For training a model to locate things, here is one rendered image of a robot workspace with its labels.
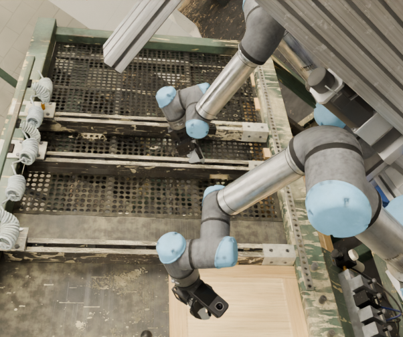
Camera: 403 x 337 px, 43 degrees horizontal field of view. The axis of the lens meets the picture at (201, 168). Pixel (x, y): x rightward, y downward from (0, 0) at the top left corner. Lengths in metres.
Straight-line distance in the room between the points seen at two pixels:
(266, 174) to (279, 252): 0.86
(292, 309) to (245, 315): 0.18
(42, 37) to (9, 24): 4.14
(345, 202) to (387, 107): 0.42
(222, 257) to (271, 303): 0.72
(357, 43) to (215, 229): 0.54
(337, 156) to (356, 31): 0.30
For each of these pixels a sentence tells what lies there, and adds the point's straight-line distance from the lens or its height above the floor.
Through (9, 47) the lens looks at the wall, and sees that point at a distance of 7.15.
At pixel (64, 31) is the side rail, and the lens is 3.02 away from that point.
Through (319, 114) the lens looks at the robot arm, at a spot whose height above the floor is 1.27.
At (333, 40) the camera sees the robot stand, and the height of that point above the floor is 1.70.
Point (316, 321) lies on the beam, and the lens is 1.90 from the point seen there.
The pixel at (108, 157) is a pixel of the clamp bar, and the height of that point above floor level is 1.52.
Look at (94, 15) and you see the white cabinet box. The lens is 5.40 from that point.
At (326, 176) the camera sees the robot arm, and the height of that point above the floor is 1.68.
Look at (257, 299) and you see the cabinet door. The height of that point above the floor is 1.02.
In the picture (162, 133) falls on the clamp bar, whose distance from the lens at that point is 2.40.
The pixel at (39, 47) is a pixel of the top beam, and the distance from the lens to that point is 2.81.
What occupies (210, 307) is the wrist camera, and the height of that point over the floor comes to 1.48.
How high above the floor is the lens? 2.35
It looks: 32 degrees down
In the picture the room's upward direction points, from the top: 59 degrees counter-clockwise
